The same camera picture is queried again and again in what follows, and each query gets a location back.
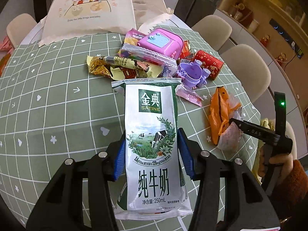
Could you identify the red sleeve forearm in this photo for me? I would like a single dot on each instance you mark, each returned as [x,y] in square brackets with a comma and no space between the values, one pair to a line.
[289,199]

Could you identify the cream mesh food cover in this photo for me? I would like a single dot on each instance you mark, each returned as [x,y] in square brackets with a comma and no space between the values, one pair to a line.
[67,19]

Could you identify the pink striped candy wrapper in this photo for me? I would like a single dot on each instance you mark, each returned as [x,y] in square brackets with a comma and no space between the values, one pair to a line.
[169,66]

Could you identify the gold yellow snack wrapper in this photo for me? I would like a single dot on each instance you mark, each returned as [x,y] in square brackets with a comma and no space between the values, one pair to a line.
[120,68]

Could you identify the red gold cylindrical can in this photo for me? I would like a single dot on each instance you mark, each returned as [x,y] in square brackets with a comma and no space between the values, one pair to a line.
[209,62]

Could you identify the purple toy cup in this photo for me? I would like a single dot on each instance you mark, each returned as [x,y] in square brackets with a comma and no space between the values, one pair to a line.
[193,74]

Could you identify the beige chair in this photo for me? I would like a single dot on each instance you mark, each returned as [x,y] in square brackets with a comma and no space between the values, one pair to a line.
[214,30]
[19,27]
[249,67]

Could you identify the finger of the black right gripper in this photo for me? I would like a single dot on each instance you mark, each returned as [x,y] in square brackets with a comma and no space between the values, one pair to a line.
[261,133]

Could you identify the white green milk pouch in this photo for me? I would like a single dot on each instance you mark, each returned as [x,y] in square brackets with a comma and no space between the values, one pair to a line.
[155,185]

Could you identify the green checked tablecloth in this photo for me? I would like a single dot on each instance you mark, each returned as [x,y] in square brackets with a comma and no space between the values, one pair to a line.
[53,109]

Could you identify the beige chair left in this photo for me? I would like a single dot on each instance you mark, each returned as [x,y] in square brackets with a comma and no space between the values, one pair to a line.
[19,27]

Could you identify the pink toy box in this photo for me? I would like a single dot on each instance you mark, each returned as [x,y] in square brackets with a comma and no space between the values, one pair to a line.
[164,42]

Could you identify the beige chair near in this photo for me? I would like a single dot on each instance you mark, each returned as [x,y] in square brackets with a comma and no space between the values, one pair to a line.
[249,67]

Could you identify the beige chair far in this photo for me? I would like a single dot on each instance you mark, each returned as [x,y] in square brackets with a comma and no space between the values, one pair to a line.
[214,30]

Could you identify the orange plastic wrapper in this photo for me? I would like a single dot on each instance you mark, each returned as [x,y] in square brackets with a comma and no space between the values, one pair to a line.
[223,107]

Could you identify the wooden wall shelf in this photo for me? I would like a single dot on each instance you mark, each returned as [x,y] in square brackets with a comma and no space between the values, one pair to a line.
[285,22]

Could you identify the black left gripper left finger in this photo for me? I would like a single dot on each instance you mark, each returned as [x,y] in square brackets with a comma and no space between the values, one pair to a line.
[60,205]

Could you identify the yellow green trash bag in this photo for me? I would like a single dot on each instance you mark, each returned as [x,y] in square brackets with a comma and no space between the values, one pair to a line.
[269,124]

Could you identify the pink chip bag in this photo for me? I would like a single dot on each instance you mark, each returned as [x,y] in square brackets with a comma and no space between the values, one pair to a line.
[133,36]

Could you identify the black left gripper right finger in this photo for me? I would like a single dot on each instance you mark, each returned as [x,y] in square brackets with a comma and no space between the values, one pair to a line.
[229,197]

